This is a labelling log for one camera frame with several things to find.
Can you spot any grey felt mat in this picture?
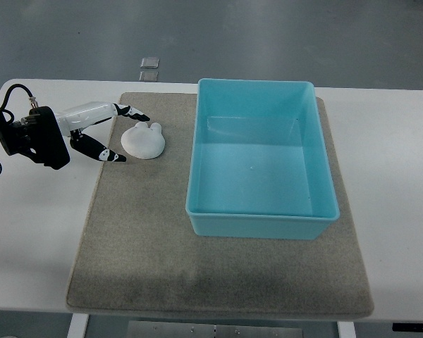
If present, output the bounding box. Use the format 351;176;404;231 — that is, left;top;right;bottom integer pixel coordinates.
66;93;374;320

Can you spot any white table leg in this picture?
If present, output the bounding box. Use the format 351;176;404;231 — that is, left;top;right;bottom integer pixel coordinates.
66;313;89;338
337;321;357;338

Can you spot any blue plastic box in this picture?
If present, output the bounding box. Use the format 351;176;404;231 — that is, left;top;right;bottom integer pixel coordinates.
185;78;340;240

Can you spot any upper floor metal plate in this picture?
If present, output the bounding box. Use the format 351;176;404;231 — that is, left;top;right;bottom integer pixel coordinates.
140;57;159;69

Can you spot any lower floor metal plate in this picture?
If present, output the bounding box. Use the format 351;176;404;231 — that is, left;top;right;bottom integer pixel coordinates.
139;70;159;82

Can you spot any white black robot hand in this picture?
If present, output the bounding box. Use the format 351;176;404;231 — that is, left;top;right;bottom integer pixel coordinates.
54;101;150;162

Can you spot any black table control panel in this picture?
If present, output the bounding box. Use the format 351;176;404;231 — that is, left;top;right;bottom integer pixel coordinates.
392;323;423;333

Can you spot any white bunny toy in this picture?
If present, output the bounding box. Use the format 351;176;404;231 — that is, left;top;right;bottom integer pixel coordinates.
121;122;166;160

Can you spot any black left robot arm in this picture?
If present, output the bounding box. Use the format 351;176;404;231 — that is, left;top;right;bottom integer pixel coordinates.
0;84;150;170

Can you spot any right white table leg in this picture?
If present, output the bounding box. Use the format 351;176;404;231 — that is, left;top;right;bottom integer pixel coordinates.
337;321;357;338

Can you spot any floor metal plate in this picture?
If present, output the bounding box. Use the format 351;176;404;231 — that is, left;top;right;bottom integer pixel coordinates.
140;57;159;69
139;70;159;82

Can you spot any grey metal table crossbar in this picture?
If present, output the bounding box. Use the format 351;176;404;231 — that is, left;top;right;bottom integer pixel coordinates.
126;320;304;338

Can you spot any left white table leg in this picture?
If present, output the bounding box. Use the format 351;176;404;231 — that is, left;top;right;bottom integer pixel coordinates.
66;313;89;338

